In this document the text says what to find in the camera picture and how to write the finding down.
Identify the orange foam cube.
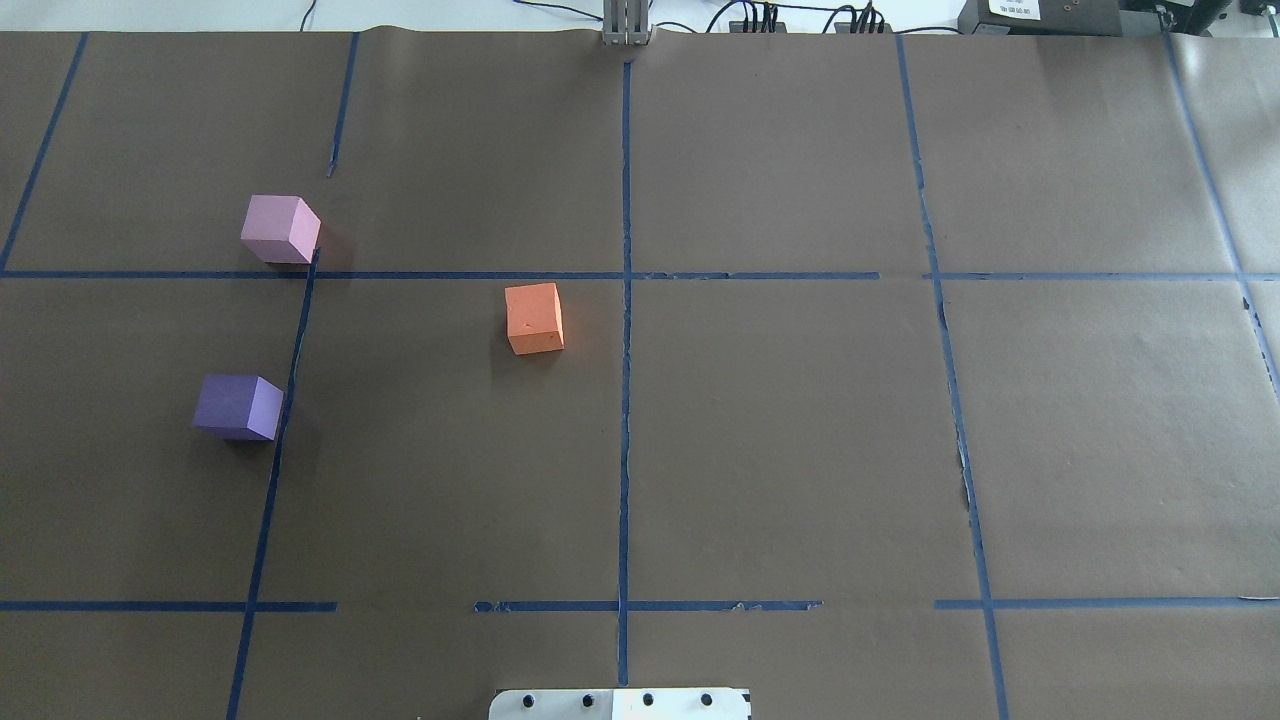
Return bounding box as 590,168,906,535
504,282,564,356

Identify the brown paper table cover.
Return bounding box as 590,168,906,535
3,27,1277,719

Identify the black usb hub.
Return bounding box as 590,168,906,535
730,18,788,35

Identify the pink foam cube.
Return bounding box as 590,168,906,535
239,193,323,265

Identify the purple foam cube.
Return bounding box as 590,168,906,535
192,374,284,442

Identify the black box device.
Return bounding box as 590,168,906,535
956,0,1123,37

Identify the aluminium frame post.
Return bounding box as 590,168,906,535
602,0,652,46

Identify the white pedestal base plate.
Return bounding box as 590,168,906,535
488,687,753,719

